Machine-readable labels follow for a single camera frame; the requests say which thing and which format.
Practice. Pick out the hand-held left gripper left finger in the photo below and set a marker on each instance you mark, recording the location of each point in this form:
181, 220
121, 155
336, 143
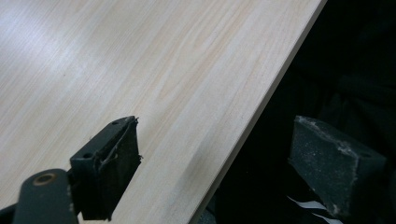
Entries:
106, 174

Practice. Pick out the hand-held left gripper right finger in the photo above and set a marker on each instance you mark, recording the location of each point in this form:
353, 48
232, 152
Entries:
327, 161

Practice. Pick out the black and white striped object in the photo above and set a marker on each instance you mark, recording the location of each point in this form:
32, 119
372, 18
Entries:
314, 207

